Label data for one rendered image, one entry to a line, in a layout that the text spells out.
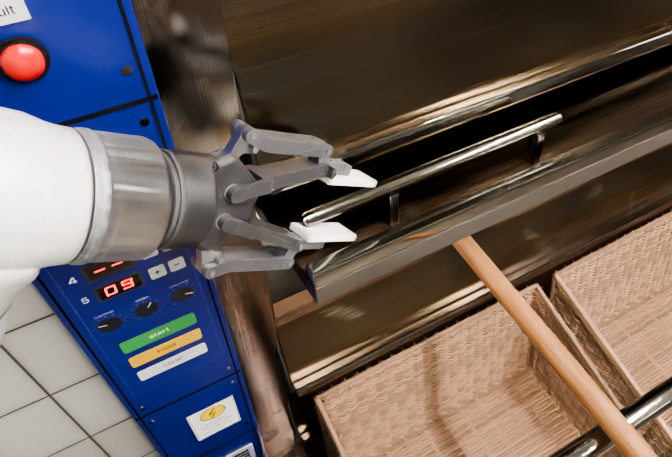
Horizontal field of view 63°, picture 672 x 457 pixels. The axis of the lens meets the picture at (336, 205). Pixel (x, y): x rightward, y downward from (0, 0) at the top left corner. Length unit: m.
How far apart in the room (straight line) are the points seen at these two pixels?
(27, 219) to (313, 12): 0.33
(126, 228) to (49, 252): 0.05
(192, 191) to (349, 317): 0.62
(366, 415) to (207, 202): 0.88
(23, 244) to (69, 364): 0.43
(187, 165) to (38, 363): 0.40
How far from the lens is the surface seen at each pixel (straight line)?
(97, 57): 0.44
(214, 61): 0.51
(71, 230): 0.36
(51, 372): 0.77
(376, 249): 0.55
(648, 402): 0.85
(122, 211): 0.37
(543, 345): 0.80
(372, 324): 1.01
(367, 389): 1.17
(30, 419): 0.85
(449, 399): 1.37
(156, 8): 0.47
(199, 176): 0.41
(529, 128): 0.66
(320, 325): 0.96
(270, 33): 0.54
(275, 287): 0.83
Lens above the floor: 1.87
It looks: 49 degrees down
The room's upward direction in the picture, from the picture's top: straight up
